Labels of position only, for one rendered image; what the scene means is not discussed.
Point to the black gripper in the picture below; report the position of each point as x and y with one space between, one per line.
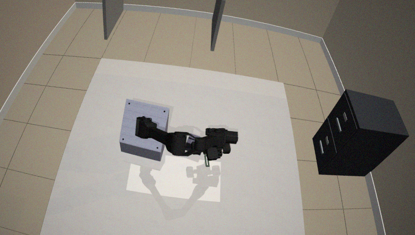
226 149

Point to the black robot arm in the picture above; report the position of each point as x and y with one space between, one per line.
175 142

